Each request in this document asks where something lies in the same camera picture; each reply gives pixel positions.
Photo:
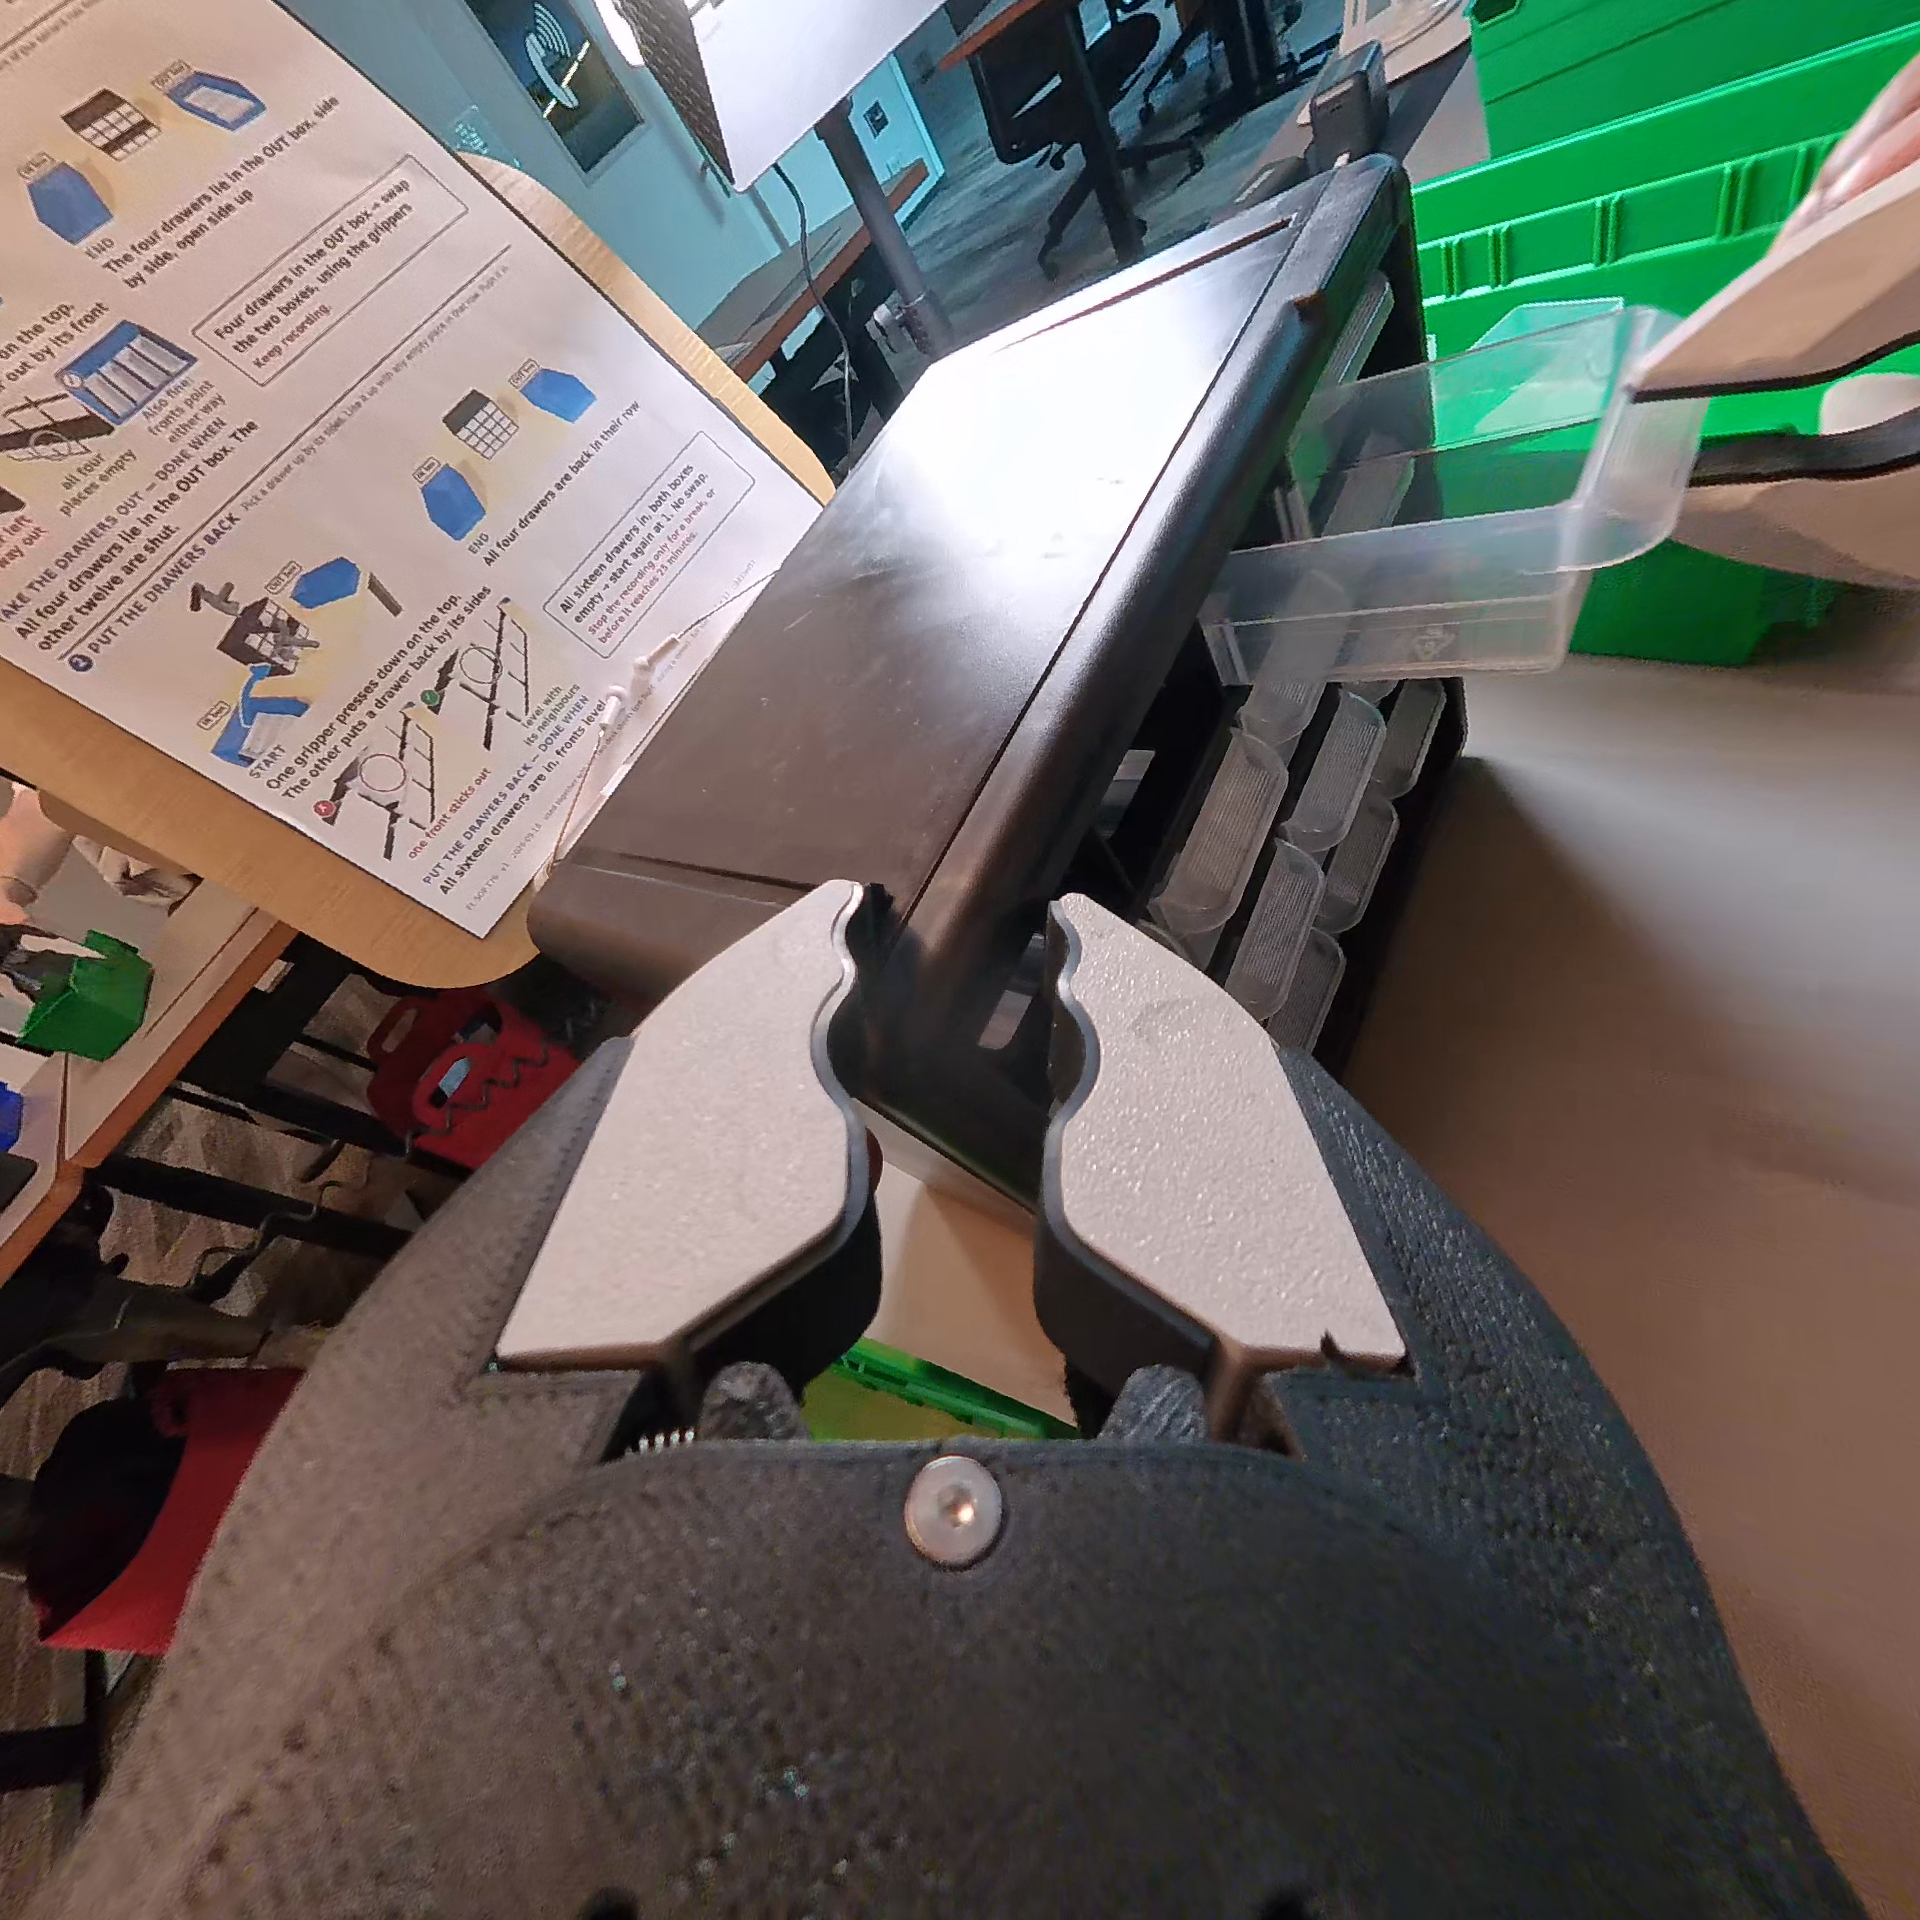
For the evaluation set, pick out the white softbox light panel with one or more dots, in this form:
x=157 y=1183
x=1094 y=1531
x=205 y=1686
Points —
x=809 y=77

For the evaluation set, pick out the grid of clear drawers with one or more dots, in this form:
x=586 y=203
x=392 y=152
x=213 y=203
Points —
x=1275 y=914

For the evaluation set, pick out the dark wall sign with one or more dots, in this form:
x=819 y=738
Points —
x=562 y=77

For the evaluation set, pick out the red plastic object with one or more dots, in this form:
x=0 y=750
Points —
x=164 y=1501

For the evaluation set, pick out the small green bin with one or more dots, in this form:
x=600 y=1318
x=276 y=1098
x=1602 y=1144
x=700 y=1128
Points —
x=82 y=997

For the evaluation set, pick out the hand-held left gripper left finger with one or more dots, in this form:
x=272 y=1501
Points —
x=705 y=1142

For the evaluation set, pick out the clear plastic drawer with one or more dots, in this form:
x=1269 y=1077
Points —
x=1469 y=599

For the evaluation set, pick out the black drawer cabinet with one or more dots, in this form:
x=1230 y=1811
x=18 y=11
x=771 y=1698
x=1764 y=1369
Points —
x=931 y=570

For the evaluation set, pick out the person's right hand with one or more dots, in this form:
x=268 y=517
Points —
x=1876 y=149

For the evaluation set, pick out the black light stand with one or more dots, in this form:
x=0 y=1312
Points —
x=869 y=240

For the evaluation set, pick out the white instruction sheet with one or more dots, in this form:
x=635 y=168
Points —
x=299 y=450

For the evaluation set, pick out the small black device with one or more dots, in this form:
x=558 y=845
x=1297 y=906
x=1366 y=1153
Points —
x=1341 y=98

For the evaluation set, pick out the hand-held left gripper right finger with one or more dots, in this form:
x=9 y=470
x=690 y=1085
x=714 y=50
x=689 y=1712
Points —
x=1201 y=1170

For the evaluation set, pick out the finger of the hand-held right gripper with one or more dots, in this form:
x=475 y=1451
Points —
x=1785 y=307
x=1814 y=510

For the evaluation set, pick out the wood-edged side table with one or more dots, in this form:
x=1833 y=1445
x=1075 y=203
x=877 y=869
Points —
x=118 y=1119

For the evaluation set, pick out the wooden sheet board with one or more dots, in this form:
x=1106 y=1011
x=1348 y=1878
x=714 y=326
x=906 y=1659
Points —
x=345 y=893

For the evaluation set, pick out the black office chair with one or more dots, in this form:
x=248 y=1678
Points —
x=1043 y=98
x=1148 y=53

